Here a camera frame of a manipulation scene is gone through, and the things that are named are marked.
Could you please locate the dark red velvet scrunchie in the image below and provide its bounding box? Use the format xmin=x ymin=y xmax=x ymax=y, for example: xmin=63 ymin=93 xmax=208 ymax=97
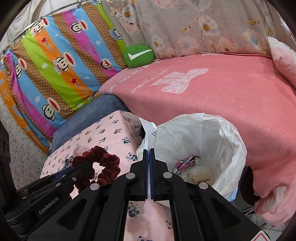
xmin=71 ymin=146 xmax=121 ymax=193

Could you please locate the colourful patterned ribbon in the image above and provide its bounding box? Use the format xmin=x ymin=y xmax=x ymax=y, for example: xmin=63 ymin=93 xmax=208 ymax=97
xmin=173 ymin=155 xmax=200 ymax=175

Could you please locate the white paper tag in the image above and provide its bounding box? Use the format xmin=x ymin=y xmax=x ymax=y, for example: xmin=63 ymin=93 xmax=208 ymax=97
xmin=138 ymin=118 xmax=157 ymax=151

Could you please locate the white plastic trash bag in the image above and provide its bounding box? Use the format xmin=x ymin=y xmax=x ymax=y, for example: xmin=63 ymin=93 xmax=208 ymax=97
xmin=135 ymin=112 xmax=247 ymax=202

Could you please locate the pink panda print cloth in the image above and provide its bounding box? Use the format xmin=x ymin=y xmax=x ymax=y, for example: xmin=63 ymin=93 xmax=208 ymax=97
xmin=41 ymin=110 xmax=174 ymax=240

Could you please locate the blue mattress cushion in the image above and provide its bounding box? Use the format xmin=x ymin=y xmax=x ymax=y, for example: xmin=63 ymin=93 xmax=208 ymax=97
xmin=50 ymin=94 xmax=130 ymax=153

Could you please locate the pink blanket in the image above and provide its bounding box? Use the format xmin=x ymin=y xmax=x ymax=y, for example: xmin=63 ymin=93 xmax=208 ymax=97
xmin=99 ymin=54 xmax=295 ymax=226

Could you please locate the colourful monkey striped quilt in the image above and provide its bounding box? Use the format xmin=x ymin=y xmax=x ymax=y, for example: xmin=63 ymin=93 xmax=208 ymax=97
xmin=1 ymin=1 xmax=126 ymax=153

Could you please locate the green check mark cushion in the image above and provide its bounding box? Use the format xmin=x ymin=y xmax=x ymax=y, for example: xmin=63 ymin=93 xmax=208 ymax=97
xmin=123 ymin=45 xmax=154 ymax=68

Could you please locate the pink white pillow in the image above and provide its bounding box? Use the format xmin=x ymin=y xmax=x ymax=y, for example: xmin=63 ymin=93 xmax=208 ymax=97
xmin=268 ymin=37 xmax=296 ymax=88

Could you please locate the grey floral bedsheet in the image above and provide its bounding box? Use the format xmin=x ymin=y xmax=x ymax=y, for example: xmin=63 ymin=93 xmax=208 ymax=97
xmin=102 ymin=0 xmax=277 ymax=59

